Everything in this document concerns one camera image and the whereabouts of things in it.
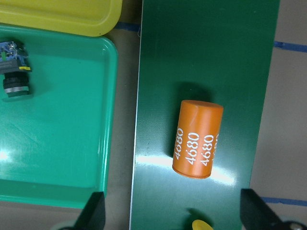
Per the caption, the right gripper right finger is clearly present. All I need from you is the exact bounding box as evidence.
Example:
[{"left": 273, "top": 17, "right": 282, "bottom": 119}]
[{"left": 240, "top": 188, "right": 307, "bottom": 230}]

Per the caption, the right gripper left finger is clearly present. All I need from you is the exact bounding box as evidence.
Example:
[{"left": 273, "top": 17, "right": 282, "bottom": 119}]
[{"left": 55, "top": 191, "right": 106, "bottom": 230}]

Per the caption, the orange battery cylinder with text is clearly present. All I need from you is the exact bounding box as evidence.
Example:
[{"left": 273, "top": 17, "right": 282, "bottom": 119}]
[{"left": 172, "top": 100, "right": 224, "bottom": 179}]

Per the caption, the green push button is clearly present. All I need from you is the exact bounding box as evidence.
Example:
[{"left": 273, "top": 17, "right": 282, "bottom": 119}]
[{"left": 0, "top": 40, "right": 32, "bottom": 97}]

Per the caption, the green tray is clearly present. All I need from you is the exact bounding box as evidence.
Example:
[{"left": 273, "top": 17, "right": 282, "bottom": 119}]
[{"left": 0, "top": 24, "right": 118, "bottom": 208}]

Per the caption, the green conveyor belt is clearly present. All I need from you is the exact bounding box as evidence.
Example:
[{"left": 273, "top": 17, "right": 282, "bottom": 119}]
[{"left": 130, "top": 0, "right": 280, "bottom": 230}]

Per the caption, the yellow tray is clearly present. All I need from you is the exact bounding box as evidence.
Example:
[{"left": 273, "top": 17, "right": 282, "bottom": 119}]
[{"left": 0, "top": 0, "right": 123, "bottom": 37}]

